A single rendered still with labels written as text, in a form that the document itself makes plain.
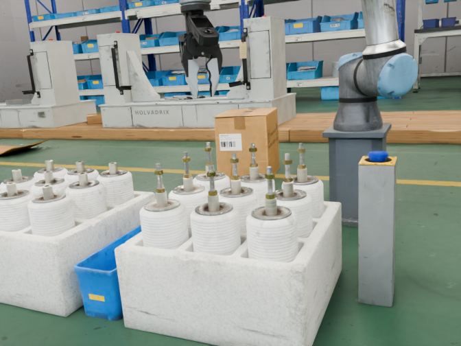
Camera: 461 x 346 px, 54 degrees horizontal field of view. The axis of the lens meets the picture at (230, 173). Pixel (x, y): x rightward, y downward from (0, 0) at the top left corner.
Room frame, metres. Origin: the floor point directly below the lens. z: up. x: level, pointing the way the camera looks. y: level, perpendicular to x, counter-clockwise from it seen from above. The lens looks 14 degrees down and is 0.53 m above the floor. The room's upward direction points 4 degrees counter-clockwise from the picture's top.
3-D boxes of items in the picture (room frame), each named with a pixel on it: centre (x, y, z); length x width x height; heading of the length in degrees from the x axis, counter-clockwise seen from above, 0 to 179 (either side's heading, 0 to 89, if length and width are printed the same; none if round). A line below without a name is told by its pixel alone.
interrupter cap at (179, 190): (1.01, 0.10, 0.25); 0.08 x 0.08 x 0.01
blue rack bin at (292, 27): (5.90, -1.03, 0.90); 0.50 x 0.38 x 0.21; 155
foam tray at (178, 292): (0.97, -0.01, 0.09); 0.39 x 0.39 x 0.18; 66
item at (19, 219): (1.07, 0.53, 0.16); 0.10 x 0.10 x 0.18
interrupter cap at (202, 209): (0.86, 0.04, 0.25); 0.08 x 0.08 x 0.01
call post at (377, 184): (0.92, -0.31, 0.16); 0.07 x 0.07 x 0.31; 66
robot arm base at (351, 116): (1.44, -0.41, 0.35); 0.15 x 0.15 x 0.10
